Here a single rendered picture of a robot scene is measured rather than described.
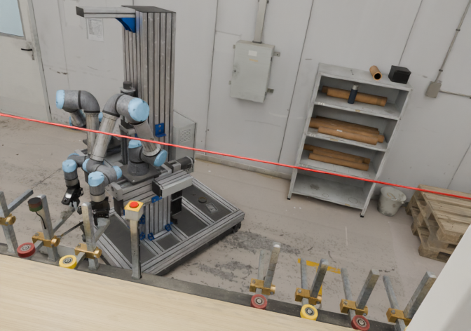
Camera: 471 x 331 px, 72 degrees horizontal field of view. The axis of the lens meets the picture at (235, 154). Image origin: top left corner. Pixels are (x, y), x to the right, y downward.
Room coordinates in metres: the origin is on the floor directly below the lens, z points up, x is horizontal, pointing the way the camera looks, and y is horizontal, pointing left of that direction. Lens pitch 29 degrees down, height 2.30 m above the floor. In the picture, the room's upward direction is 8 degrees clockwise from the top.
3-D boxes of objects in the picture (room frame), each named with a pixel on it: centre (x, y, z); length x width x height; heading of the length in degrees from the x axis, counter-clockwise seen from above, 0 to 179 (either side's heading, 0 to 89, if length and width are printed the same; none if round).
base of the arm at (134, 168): (1.87, 0.65, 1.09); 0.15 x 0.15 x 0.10
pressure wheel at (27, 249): (1.20, 1.03, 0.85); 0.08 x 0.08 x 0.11
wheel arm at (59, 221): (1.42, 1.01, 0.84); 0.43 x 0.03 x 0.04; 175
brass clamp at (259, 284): (1.22, -0.24, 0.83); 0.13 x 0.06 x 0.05; 85
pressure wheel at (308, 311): (1.05, -0.46, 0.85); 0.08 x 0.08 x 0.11
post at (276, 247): (1.22, -0.27, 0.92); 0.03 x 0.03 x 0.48; 85
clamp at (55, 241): (1.32, 1.00, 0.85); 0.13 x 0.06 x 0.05; 85
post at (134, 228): (1.28, 0.47, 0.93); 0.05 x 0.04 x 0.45; 85
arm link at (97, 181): (1.39, 0.70, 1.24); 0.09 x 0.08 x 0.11; 157
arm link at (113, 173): (1.49, 0.68, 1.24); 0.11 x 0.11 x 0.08; 67
